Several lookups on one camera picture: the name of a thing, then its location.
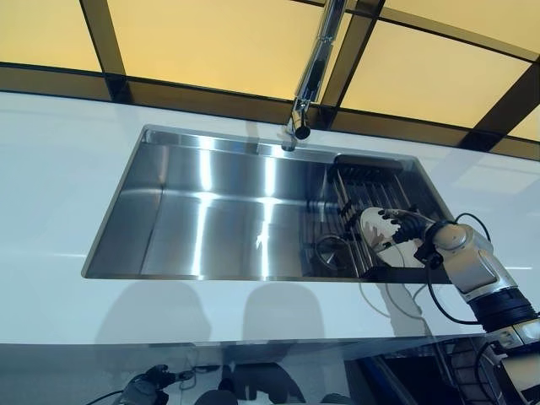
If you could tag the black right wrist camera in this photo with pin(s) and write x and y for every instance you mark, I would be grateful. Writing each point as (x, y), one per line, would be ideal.
(428, 255)

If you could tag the dark robot left hand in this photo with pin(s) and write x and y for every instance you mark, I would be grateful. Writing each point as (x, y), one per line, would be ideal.
(147, 388)

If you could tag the chrome gooseneck faucet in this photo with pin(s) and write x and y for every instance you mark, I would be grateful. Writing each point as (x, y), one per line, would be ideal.
(314, 71)

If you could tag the stainless steel sink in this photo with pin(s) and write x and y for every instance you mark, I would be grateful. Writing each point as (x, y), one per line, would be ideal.
(202, 219)

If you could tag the black dish drying rack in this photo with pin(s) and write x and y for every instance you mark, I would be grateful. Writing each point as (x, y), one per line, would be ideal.
(371, 181)

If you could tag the white glossy cabinet front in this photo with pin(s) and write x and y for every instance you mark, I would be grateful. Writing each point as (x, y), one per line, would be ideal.
(84, 371)

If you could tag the dark robot right hand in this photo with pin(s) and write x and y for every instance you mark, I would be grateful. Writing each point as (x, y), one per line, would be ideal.
(411, 230)

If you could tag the round metal sink strainer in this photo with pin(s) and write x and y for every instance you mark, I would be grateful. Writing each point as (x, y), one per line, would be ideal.
(331, 253)

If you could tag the yellow window dark frame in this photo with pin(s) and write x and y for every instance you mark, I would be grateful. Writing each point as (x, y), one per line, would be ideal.
(211, 42)

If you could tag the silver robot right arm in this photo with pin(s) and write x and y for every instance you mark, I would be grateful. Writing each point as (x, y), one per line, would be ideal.
(476, 261)

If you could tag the beige plate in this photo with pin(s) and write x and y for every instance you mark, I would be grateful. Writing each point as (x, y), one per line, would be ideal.
(401, 255)

